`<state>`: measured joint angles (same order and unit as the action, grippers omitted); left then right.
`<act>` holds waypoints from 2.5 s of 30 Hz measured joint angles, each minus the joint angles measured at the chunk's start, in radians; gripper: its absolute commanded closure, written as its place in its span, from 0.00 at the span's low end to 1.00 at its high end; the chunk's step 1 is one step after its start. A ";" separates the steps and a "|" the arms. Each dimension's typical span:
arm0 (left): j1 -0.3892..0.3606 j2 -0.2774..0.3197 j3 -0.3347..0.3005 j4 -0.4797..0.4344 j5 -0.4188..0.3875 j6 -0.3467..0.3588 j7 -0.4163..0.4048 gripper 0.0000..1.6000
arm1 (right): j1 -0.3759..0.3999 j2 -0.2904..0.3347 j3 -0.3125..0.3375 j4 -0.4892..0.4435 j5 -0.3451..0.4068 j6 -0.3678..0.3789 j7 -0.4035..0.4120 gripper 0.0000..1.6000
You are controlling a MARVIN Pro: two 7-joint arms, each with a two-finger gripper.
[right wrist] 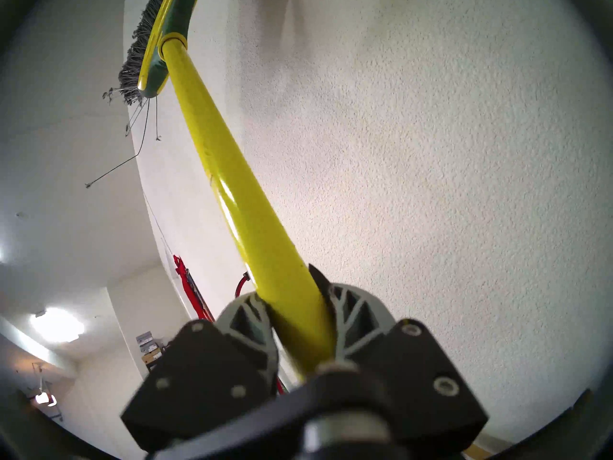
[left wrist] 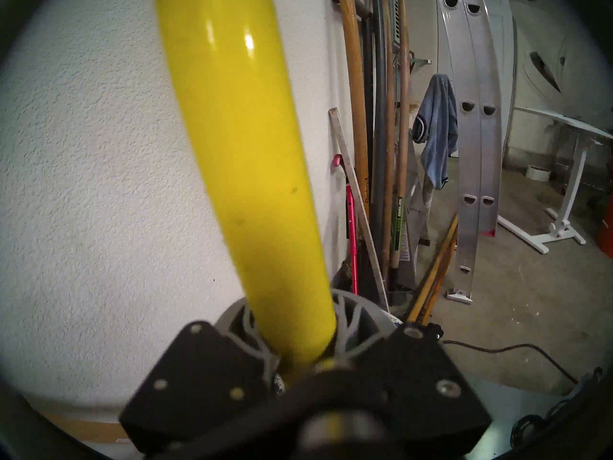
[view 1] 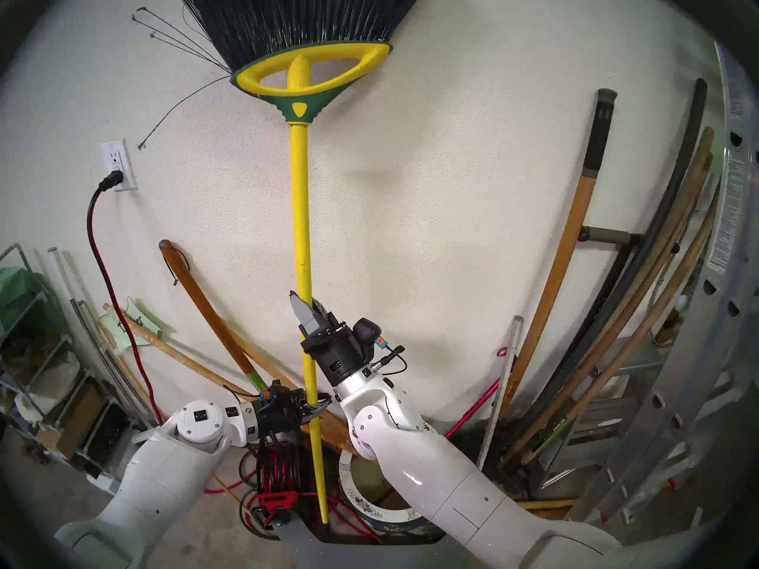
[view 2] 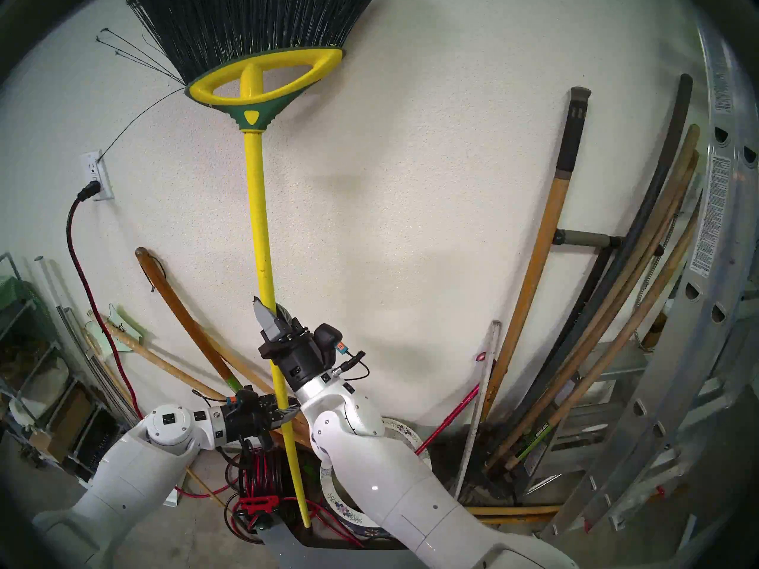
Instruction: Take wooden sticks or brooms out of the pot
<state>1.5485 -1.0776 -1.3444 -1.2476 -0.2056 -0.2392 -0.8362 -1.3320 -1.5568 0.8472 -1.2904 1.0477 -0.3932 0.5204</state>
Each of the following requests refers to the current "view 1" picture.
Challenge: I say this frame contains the grey metal step ladder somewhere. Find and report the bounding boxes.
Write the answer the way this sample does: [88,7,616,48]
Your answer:
[528,337,742,497]

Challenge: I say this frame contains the wooden handle green black label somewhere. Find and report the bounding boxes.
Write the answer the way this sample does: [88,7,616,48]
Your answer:
[519,200,718,465]

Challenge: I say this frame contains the red black power cord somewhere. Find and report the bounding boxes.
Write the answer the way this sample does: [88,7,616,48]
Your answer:
[87,171,164,423]

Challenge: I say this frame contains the pink metal stick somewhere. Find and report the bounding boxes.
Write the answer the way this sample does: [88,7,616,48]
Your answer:
[445,347,508,441]

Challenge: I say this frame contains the plain wooden tool handle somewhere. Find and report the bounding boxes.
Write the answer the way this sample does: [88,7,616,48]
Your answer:
[504,126,714,462]
[516,153,715,465]

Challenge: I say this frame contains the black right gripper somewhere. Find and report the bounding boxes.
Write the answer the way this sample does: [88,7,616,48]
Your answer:
[289,290,373,388]

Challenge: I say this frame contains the wooden handle black grip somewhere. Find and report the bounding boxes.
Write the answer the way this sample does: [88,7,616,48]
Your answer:
[498,88,618,420]

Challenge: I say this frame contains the dark brown wooden handle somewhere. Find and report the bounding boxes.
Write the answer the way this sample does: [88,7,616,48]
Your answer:
[159,239,270,397]

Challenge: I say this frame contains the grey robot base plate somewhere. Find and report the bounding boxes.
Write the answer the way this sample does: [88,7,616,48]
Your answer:
[276,514,451,569]

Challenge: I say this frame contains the thin metal rods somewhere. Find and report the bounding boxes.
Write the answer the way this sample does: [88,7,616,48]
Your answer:
[70,298,158,423]

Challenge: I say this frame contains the black camera cable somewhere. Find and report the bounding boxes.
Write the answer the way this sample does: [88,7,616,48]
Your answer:
[371,346,409,376]

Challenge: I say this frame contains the black shaft tool olive grip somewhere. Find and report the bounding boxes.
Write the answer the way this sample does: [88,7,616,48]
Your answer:
[546,225,644,397]

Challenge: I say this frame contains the dark grey curved handle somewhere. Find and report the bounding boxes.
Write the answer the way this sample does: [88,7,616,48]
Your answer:
[516,79,709,444]

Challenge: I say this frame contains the white plastic pipe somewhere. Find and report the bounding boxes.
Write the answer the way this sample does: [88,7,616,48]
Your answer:
[47,247,119,361]

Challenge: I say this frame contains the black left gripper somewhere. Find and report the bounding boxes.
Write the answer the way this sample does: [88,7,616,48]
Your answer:
[256,387,333,435]

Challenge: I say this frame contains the white floral porcelain pot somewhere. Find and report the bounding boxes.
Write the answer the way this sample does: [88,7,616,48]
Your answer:
[339,449,445,536]

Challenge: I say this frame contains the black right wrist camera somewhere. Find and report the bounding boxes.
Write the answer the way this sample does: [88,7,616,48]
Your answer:
[353,318,389,361]

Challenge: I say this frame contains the yellow broom black bristles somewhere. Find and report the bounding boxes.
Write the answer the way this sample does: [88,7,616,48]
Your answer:
[132,0,433,524]

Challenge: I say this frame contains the white wall outlet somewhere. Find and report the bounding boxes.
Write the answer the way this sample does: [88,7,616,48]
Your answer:
[100,138,138,192]

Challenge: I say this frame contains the black cable reel red cord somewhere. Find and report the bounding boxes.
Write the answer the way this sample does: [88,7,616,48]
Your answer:
[240,431,309,539]

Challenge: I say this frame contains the pale green plastic tool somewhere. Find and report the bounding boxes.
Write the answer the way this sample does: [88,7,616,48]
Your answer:
[98,297,164,352]

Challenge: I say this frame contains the long light wooden stick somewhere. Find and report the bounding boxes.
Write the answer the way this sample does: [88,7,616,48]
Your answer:
[104,304,356,453]

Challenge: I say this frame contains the aluminium extension ladder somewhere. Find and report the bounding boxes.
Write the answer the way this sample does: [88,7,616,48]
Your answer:
[569,40,759,527]

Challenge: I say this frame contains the wire shelf rack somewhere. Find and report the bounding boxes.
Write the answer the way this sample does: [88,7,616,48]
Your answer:
[0,242,128,491]

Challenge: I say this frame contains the grey wooden slat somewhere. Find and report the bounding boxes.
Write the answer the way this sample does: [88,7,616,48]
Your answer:
[476,316,524,471]

